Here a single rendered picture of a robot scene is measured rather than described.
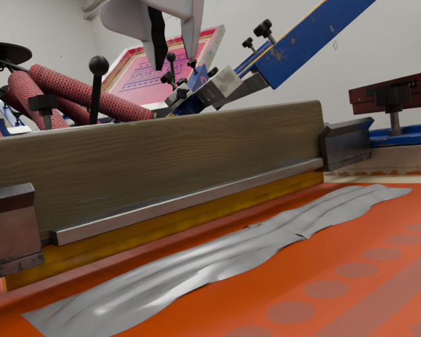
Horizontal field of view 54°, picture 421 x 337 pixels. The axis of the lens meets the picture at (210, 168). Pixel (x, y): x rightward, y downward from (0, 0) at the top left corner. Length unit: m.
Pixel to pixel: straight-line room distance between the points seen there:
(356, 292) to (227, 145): 0.20
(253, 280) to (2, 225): 0.15
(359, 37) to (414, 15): 0.31
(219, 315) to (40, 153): 0.16
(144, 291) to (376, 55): 2.34
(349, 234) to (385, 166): 0.25
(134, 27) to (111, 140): 0.13
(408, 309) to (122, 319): 0.13
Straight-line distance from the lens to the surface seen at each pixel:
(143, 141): 0.32
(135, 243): 0.34
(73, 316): 0.24
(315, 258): 0.27
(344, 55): 2.61
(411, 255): 0.27
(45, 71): 1.05
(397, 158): 0.54
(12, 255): 0.28
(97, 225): 0.29
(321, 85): 2.69
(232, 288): 0.24
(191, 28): 0.35
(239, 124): 0.39
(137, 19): 0.41
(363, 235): 0.31
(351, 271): 0.25
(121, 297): 0.24
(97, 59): 0.59
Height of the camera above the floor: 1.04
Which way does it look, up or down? 5 degrees down
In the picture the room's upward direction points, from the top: 9 degrees counter-clockwise
